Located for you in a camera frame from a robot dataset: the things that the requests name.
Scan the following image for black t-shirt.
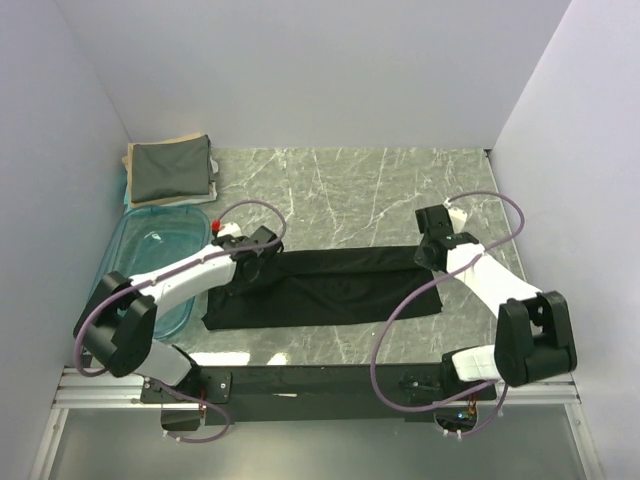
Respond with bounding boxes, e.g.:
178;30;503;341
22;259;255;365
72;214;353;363
202;246;434;331

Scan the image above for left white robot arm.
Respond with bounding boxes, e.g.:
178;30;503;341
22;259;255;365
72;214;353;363
73;224;282;402

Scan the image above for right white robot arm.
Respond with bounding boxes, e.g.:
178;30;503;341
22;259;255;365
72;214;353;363
415;205;577;399

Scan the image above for teal plastic bin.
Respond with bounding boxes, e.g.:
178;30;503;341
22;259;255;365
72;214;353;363
89;205;211;344

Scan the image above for folded grey t-shirt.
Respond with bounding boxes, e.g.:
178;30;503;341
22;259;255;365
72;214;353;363
130;134;211;205

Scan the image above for black base beam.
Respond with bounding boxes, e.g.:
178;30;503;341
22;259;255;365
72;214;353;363
139;362;501;434

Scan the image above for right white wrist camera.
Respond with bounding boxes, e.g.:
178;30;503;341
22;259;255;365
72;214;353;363
443;199;468;232

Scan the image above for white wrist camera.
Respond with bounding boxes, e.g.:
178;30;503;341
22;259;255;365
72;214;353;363
443;199;468;232
211;219;242;239

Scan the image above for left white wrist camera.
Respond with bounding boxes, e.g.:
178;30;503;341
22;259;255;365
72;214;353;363
211;219;242;239

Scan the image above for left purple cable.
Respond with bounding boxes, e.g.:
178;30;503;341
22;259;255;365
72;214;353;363
72;198;289;445

